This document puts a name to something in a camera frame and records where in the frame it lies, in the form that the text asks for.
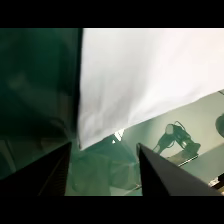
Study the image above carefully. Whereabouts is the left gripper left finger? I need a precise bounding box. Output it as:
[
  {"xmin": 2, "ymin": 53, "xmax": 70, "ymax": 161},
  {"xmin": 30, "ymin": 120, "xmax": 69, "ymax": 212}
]
[{"xmin": 0, "ymin": 141, "xmax": 73, "ymax": 197}]

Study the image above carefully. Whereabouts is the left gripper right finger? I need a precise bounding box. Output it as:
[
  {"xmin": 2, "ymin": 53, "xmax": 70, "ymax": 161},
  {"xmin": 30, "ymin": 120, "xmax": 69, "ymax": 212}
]
[{"xmin": 136, "ymin": 142, "xmax": 222, "ymax": 197}]

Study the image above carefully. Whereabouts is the white garment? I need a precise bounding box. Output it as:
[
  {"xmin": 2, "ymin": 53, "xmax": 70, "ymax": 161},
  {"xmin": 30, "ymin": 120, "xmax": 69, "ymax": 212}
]
[{"xmin": 77, "ymin": 28, "xmax": 224, "ymax": 151}]

